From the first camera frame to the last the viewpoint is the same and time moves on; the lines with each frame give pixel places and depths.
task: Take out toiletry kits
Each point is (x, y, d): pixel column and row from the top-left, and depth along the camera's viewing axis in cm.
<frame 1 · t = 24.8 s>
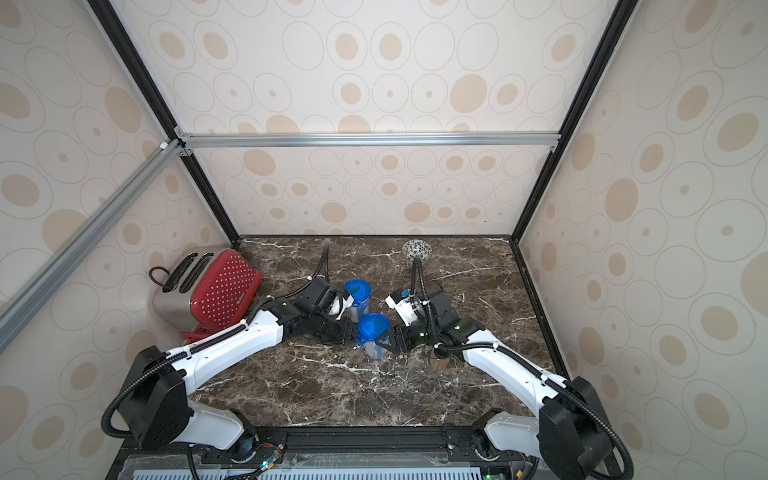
left hand: (366, 339, 78), fingers open
right hand: (393, 333, 79), fingers open
red polka dot toaster: (207, 290, 86), point 17 cm above the table
blue lid container middle: (361, 292, 89), point 14 cm above the table

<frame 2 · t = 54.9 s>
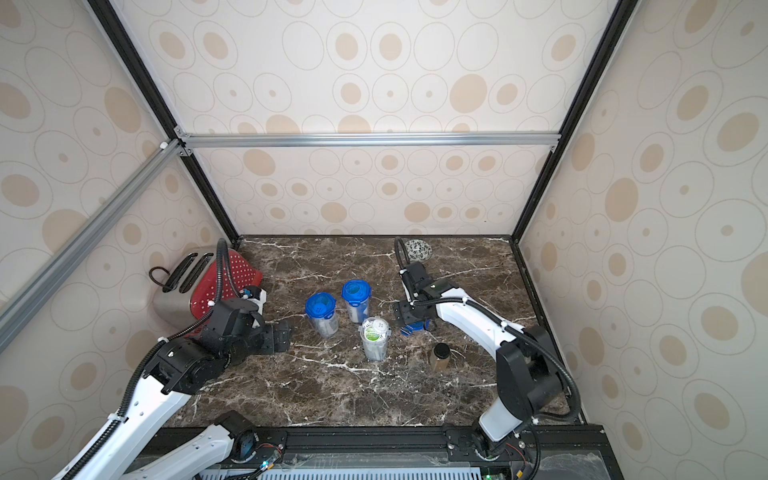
left hand: (285, 327, 71), fingers open
right hand: (422, 310, 89), fingers open
blue lid container left: (320, 308, 85), point 14 cm above the table
the other named things where they were.

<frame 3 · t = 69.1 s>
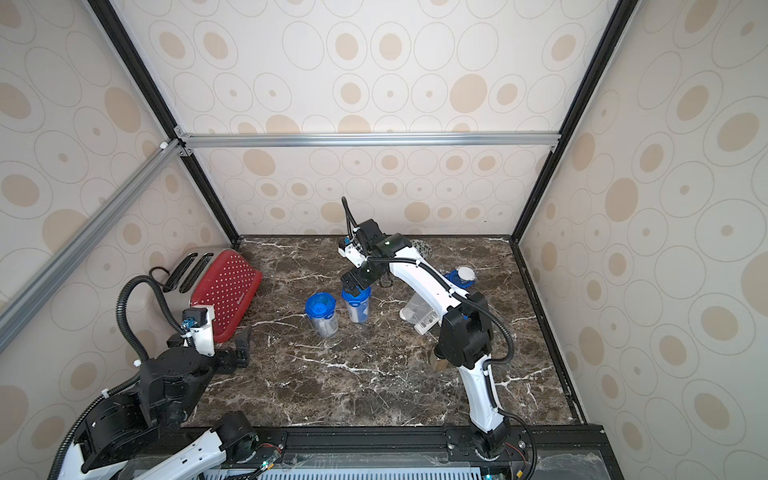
left hand: (239, 326, 63), fingers open
right hand: (369, 275, 89), fingers open
the named things where they were.

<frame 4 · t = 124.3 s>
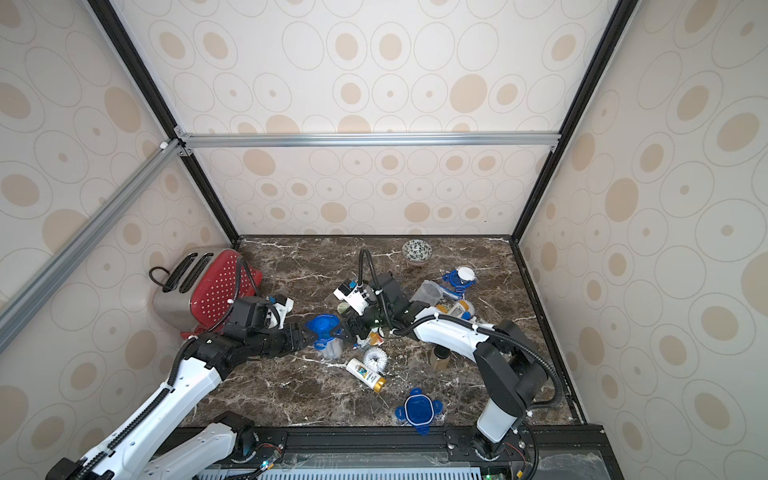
left hand: (319, 337, 75), fingers open
right hand: (348, 318, 81), fingers open
blue lid container left: (332, 347, 87), point 6 cm above the table
blue container lid: (419, 410, 81), on the table
white shampoo tube gold cap: (366, 375, 85), point 3 cm above the table
